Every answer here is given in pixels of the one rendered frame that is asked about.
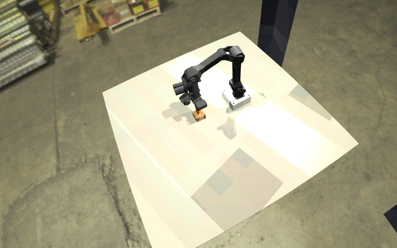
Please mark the tan wooden block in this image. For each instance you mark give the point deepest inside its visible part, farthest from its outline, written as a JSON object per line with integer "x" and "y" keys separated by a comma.
{"x": 200, "y": 116}

